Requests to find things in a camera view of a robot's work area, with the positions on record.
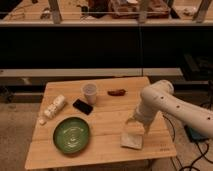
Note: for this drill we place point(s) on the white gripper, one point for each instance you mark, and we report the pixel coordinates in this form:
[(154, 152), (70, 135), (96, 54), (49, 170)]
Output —
[(144, 114)]

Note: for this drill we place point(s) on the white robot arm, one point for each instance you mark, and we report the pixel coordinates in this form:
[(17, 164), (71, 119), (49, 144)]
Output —
[(159, 97)]

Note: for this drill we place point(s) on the wooden table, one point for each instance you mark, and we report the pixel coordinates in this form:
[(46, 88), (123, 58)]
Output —
[(106, 122)]

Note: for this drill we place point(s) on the black smartphone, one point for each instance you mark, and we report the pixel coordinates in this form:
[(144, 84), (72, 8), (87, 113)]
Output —
[(83, 107)]

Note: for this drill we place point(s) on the green plate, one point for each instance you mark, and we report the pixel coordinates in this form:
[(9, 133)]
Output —
[(71, 135)]

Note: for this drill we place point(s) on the white plastic bottle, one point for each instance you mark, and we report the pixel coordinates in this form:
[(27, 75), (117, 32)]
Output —
[(57, 105)]

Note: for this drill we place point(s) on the small white bottle cap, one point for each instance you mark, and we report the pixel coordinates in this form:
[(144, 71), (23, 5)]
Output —
[(42, 121)]

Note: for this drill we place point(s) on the brown basket on shelf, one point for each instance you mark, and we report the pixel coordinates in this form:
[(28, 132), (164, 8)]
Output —
[(131, 8)]

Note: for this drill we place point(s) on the long workbench shelf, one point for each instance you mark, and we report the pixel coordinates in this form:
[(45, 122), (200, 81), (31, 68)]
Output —
[(96, 13)]

